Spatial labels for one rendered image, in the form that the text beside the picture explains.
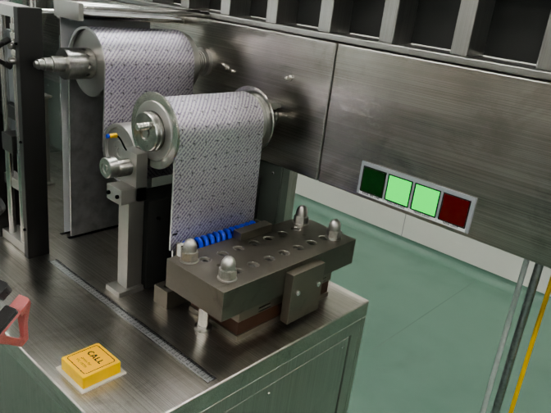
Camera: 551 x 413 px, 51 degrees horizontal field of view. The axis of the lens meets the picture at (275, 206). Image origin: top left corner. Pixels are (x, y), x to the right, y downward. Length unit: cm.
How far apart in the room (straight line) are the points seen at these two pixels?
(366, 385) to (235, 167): 157
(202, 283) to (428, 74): 56
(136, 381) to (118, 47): 67
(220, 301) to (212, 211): 25
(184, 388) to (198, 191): 39
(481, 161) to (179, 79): 69
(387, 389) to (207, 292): 165
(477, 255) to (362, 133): 264
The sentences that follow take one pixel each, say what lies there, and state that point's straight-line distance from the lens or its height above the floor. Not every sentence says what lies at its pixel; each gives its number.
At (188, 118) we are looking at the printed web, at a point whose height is 128.
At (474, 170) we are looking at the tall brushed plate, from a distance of 109.
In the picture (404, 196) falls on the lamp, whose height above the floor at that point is 118.
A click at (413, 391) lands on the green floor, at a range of 263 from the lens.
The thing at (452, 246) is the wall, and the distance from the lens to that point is 383.
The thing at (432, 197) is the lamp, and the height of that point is 120.
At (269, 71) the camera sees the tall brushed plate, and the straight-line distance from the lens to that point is 135.
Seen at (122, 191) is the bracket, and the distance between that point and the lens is 114.
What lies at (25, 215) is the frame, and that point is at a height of 101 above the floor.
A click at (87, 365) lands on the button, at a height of 92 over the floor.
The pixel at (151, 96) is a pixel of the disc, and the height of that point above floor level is 131.
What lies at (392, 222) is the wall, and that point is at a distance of 400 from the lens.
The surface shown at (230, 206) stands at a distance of 124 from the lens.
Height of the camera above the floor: 153
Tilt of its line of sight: 21 degrees down
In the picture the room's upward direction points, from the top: 7 degrees clockwise
